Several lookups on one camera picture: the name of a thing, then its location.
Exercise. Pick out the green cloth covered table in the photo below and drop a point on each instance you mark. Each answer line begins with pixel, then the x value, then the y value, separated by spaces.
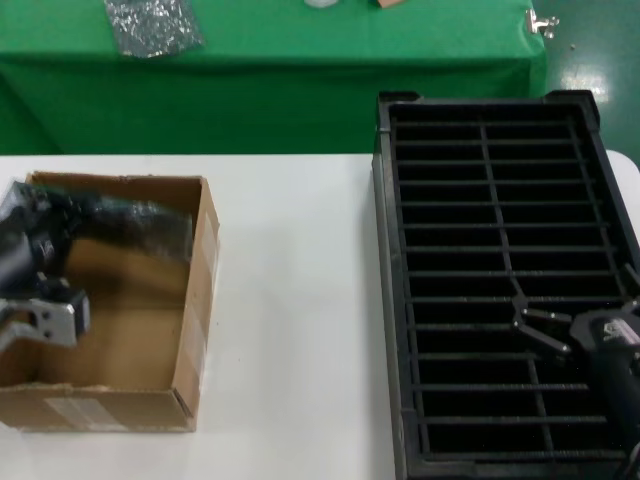
pixel 275 90

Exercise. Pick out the clear tape roll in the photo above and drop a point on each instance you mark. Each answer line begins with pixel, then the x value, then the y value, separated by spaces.
pixel 321 3

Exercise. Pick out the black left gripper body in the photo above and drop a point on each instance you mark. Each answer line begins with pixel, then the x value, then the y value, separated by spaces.
pixel 30 240

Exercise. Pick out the open brown cardboard box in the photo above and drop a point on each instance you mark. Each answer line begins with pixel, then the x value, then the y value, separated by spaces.
pixel 125 310

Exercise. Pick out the translucent grey anti-static bag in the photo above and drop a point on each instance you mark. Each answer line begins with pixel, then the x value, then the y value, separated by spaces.
pixel 135 225

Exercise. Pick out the flat cardboard box with lid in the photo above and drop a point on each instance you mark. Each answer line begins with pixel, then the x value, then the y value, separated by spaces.
pixel 390 3

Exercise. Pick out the crumpled silver anti-static bag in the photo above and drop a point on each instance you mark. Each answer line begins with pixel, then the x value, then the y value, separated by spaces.
pixel 150 27

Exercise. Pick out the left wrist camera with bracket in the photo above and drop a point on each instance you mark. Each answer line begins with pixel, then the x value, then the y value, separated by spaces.
pixel 50 320

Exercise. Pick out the silver metal binder clip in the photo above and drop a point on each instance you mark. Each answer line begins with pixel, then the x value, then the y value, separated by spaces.
pixel 542 22

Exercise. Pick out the black slotted plastic container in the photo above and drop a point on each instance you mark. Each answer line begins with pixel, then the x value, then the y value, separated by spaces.
pixel 450 200

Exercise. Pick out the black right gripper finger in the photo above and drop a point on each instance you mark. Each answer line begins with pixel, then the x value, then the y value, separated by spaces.
pixel 542 342
pixel 545 317

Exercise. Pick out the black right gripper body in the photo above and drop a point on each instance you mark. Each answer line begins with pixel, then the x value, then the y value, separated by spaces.
pixel 615 350

